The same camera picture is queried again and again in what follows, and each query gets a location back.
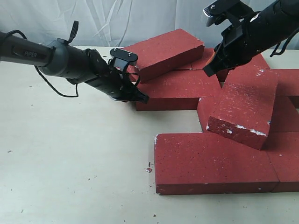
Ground white backdrop cloth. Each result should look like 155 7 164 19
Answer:
0 0 299 51

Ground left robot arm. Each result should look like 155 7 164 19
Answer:
0 21 149 103

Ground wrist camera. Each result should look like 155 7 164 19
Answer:
110 48 138 66
203 0 254 27

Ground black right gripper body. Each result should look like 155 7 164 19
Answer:
215 22 259 68

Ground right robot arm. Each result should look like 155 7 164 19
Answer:
203 0 299 77

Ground red brick stacked top back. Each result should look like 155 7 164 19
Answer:
123 28 205 84

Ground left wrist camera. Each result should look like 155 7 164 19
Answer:
110 48 138 66

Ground red brick right second row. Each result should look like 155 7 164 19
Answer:
273 69 299 97

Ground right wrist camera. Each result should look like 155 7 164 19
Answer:
203 0 254 27

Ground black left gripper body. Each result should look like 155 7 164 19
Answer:
85 49 138 101

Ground red brick middle row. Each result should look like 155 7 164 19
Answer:
197 95 299 133

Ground red brick back right base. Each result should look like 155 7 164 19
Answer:
191 48 271 81

